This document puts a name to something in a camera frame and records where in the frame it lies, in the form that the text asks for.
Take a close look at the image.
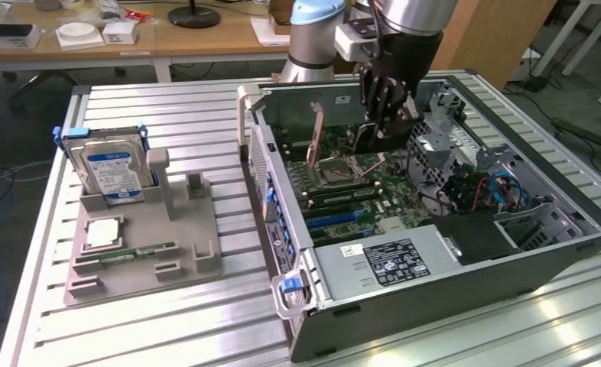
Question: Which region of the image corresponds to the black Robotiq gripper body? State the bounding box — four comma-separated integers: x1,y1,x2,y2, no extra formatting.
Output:
366,32,444,91

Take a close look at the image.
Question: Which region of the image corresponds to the black graphics card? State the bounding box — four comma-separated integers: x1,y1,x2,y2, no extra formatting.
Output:
305,99,426,170

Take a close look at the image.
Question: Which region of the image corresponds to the tall metal disk bay cage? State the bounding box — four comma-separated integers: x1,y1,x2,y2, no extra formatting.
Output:
408,89,490,192

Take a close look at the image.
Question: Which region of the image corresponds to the open socket cover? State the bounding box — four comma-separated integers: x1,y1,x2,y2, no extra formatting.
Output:
350,152,388,177

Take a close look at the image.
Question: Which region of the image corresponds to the wooden cabinet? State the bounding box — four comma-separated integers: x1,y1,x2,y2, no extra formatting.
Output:
430,0,559,91

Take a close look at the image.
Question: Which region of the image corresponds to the CPU socket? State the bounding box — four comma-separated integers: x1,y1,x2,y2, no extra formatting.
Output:
319,156,367,188

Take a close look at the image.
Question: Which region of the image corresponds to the green motherboard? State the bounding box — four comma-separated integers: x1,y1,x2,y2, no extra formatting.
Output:
277,129,436,248

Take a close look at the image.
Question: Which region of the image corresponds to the white paper stack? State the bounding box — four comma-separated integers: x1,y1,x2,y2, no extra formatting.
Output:
249,15,293,47

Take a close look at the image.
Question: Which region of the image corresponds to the black power adapter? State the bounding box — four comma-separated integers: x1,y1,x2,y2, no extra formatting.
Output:
521,76,551,93

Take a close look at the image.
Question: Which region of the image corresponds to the installed black RAM stick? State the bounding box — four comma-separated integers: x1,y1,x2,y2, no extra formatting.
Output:
307,186,383,209

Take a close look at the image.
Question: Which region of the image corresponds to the brown cardboard box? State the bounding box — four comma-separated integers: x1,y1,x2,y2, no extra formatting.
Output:
268,0,295,27

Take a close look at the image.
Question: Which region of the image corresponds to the long black expansion slot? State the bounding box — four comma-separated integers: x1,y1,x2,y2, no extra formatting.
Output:
303,202,378,217

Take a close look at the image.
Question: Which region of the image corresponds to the black floor stand base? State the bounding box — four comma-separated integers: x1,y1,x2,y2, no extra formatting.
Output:
549,114,601,148

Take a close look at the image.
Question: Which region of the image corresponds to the black round lamp base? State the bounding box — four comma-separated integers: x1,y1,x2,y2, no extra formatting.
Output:
167,0,223,30

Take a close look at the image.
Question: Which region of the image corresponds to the low metal disk bay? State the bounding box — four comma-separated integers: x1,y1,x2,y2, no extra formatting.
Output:
492,202,594,253

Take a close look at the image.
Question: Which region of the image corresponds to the grey power supply unit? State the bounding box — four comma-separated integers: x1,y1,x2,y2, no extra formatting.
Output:
299,223,464,303

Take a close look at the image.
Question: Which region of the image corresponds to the wooden desk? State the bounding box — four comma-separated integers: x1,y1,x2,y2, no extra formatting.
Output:
0,0,434,83

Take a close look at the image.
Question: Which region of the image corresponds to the small white labelled box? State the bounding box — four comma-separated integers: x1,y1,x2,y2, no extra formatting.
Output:
100,20,140,45

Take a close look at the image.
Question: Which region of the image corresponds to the open black PC case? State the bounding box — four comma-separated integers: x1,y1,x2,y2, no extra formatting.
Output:
235,74,601,364

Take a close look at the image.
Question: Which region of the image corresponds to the hard disk in blue caddy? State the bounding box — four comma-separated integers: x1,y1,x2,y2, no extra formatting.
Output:
49,122,151,200

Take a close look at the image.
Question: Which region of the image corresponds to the grey parts rack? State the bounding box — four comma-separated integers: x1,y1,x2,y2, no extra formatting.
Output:
62,148,225,307

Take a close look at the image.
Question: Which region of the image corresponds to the white round plastic part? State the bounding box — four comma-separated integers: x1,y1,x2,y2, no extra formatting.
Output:
53,21,107,51

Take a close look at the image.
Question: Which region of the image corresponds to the green RAM stick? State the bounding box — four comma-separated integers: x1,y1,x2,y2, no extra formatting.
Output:
74,241,181,265

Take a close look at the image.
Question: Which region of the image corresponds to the silver CPU chip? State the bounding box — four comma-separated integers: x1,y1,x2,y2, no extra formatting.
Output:
84,218,123,246

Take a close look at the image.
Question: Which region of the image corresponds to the black chair base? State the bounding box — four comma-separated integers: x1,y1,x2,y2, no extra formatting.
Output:
2,67,128,114

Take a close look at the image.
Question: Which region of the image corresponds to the white box with black top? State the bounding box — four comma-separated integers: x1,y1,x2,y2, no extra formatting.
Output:
0,22,41,50

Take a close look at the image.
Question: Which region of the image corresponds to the black camera cable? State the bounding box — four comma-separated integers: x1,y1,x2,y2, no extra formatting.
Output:
370,0,384,58

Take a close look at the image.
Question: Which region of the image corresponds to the white wrist camera with mount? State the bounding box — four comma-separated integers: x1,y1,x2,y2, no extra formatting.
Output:
334,21,383,61

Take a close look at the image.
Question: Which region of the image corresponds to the black cable bundle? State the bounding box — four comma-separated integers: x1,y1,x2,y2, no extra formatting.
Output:
440,174,490,215

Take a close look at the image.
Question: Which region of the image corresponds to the white table frame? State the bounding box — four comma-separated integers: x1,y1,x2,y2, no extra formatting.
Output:
529,0,601,105

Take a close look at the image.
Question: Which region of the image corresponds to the blue data wire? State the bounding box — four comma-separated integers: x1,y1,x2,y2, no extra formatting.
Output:
486,171,531,211

